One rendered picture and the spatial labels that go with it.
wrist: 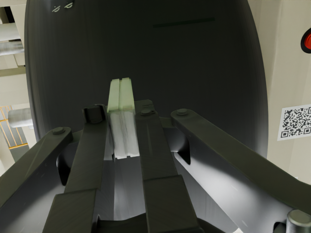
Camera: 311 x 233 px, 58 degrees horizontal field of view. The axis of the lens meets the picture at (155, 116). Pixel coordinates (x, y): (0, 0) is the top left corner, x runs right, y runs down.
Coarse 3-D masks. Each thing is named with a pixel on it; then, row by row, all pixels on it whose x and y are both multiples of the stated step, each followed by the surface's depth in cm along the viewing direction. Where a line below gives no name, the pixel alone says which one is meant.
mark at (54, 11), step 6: (54, 0) 31; (60, 0) 31; (66, 0) 31; (72, 0) 31; (54, 6) 31; (60, 6) 31; (66, 6) 30; (72, 6) 30; (54, 12) 31; (60, 12) 30
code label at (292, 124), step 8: (288, 112) 53; (296, 112) 53; (304, 112) 53; (280, 120) 54; (288, 120) 54; (296, 120) 54; (304, 120) 54; (280, 128) 55; (288, 128) 55; (296, 128) 55; (304, 128) 55; (280, 136) 56; (288, 136) 56; (296, 136) 56; (304, 136) 56
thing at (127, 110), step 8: (128, 80) 20; (128, 88) 18; (128, 96) 17; (128, 104) 15; (128, 112) 15; (128, 120) 15; (128, 128) 15; (136, 128) 16; (128, 136) 16; (136, 136) 16; (128, 144) 16; (136, 144) 16; (128, 152) 16; (136, 152) 16
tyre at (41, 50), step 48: (48, 0) 31; (96, 0) 31; (144, 0) 31; (192, 0) 31; (240, 0) 34; (48, 48) 30; (96, 48) 29; (144, 48) 29; (192, 48) 30; (240, 48) 31; (48, 96) 30; (96, 96) 29; (144, 96) 29; (192, 96) 30; (240, 96) 30; (192, 192) 33
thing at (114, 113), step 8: (112, 80) 21; (120, 80) 21; (112, 88) 19; (120, 88) 19; (112, 96) 17; (120, 96) 17; (112, 104) 16; (120, 104) 16; (112, 112) 15; (120, 112) 15; (112, 120) 15; (120, 120) 15; (112, 128) 15; (120, 128) 15; (112, 136) 16; (120, 136) 15; (120, 144) 16; (120, 152) 16
